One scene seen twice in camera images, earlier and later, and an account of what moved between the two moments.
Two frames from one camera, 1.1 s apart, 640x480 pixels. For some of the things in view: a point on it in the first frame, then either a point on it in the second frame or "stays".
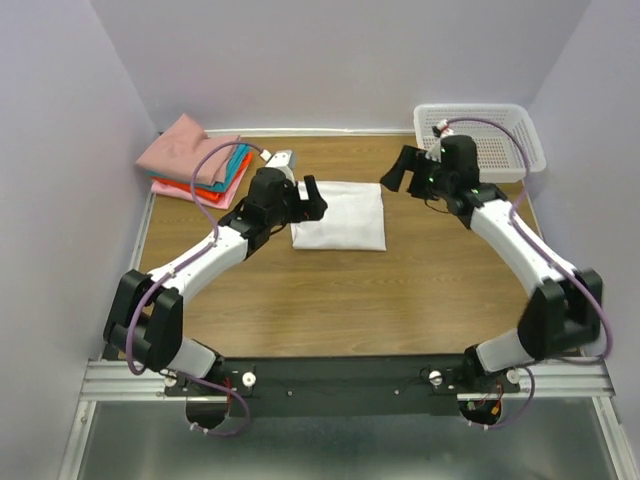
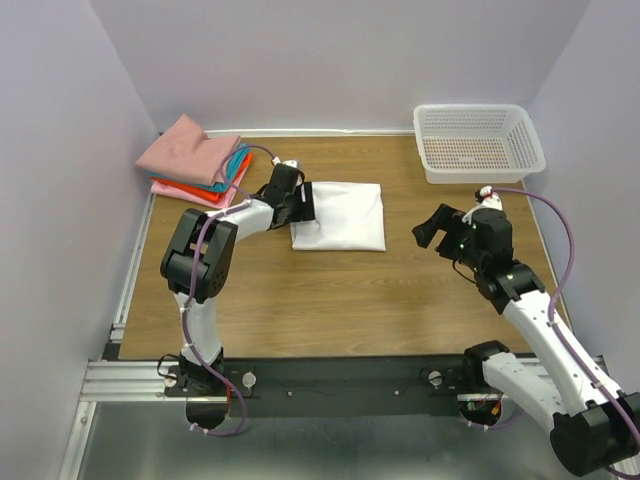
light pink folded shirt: (184, 192) stays
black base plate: (340, 387) stays
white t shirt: (354, 219) stays
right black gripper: (412, 159) to (447, 218)
